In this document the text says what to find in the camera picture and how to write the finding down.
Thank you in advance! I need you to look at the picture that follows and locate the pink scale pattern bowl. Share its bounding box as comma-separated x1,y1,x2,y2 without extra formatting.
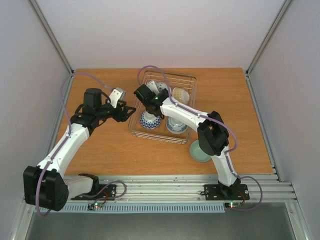
157,82,168,91

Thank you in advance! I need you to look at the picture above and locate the red patterned bowl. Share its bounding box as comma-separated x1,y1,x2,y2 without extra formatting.
139,111,162,130

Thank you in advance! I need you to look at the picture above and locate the yellow sun bowl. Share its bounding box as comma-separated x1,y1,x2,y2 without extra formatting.
172,87,190,105

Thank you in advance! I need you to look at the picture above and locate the blue floral bowl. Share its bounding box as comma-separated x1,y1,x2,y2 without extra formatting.
166,117,188,135

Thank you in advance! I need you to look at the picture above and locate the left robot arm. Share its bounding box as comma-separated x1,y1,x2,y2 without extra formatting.
23,87,136,211

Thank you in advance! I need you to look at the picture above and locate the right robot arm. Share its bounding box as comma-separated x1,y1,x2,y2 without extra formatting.
133,84,241,200

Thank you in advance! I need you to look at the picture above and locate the pale green bowl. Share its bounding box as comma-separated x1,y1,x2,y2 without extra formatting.
189,139,211,163

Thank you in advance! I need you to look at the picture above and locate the left circuit board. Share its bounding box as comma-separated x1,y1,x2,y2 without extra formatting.
87,202,104,211

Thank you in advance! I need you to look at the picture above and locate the circuit board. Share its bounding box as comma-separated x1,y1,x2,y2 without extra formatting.
87,202,104,211
224,201,242,209

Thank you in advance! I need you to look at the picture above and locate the right circuit board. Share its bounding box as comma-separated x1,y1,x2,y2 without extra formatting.
224,201,242,209

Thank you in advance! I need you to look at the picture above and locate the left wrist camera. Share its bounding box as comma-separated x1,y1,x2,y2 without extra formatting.
109,87,126,108

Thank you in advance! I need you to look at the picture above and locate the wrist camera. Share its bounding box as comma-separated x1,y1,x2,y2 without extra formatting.
109,87,126,108
146,80,159,95

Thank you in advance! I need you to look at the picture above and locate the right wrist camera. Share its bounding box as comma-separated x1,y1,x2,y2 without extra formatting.
146,80,159,95

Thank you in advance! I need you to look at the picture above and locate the wire dish rack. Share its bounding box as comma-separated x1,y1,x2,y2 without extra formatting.
128,69,197,144

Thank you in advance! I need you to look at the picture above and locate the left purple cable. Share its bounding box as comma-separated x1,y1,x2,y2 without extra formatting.
36,73,127,218

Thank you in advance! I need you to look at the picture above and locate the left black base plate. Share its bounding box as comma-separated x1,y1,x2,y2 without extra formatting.
71,184,117,201

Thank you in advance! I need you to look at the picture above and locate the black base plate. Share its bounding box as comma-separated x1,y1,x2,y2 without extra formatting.
201,184,250,201
71,184,117,201

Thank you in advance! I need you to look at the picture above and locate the blue slotted cable duct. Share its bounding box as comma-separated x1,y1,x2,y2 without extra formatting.
33,202,226,214

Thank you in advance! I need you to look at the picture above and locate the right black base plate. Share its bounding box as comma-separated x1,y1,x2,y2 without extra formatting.
201,184,250,201

